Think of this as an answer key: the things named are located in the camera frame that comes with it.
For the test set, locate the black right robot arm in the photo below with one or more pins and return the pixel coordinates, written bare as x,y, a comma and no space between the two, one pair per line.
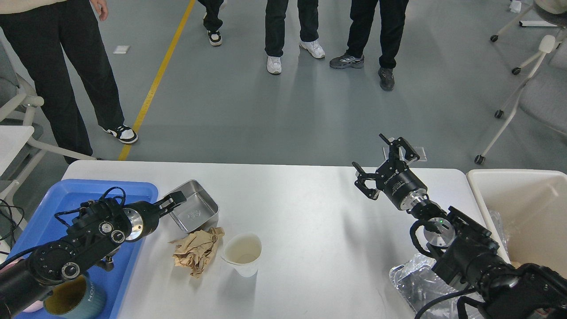
465,254

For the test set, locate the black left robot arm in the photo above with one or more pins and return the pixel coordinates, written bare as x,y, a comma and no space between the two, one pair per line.
92,237

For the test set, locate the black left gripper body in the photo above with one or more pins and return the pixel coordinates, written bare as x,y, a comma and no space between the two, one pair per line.
143,217

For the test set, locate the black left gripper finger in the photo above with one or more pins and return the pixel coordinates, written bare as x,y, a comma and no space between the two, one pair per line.
169,202

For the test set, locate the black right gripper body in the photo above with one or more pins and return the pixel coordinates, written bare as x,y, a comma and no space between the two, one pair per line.
400,184

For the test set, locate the person with black white sneakers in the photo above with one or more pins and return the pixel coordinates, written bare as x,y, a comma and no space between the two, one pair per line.
211,21

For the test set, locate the beige plastic bin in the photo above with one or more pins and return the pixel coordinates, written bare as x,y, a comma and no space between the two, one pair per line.
526,212

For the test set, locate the square stainless steel container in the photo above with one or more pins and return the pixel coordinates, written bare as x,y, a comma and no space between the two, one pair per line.
198,212

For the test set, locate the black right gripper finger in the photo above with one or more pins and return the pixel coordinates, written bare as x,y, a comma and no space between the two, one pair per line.
400,154
362,177

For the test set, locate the blue plastic tray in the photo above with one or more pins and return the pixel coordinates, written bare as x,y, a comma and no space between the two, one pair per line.
68,195

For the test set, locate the white paper cup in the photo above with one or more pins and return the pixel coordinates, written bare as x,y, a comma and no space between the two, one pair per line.
243,253

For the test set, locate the white office chair right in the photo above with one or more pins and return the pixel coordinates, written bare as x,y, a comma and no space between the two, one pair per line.
543,93

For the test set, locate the dark green mug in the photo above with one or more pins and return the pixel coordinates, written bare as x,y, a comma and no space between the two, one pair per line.
80,298

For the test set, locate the grey white office chair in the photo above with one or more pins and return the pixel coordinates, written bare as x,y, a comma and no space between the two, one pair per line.
19,102

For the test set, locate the pink ribbed mug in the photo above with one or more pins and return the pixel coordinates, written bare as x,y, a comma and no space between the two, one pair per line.
31,305

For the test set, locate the crumpled brown paper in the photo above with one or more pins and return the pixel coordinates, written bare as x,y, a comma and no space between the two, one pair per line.
197,250

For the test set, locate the white side table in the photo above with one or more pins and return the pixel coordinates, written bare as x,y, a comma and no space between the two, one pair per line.
12,140

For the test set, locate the person in cream shirt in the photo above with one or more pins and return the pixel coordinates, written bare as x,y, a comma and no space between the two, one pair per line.
45,34

